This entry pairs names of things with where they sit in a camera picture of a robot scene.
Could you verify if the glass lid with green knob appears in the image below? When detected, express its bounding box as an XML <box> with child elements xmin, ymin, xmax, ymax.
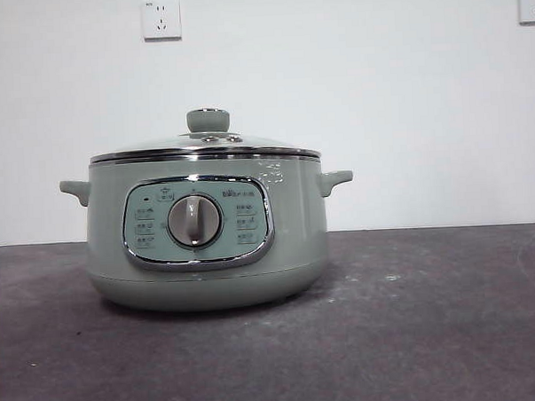
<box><xmin>87</xmin><ymin>101</ymin><xmax>322</xmax><ymax>168</ymax></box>

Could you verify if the pale green electric pot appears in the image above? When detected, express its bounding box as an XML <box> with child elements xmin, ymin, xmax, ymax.
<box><xmin>57</xmin><ymin>149</ymin><xmax>360</xmax><ymax>318</ymax></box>

